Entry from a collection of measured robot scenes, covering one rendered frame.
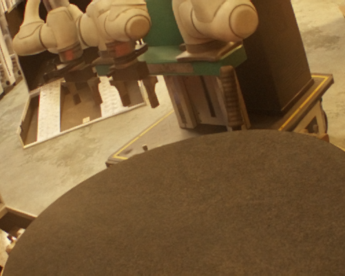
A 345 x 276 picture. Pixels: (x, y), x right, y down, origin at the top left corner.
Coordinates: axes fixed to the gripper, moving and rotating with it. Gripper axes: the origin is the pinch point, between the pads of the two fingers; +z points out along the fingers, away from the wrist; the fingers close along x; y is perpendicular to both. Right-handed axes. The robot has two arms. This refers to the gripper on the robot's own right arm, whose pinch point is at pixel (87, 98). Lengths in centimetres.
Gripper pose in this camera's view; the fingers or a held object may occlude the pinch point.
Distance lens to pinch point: 200.9
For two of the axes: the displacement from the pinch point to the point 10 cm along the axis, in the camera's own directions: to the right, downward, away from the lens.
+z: 2.9, 8.6, 4.2
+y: 6.2, -5.0, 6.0
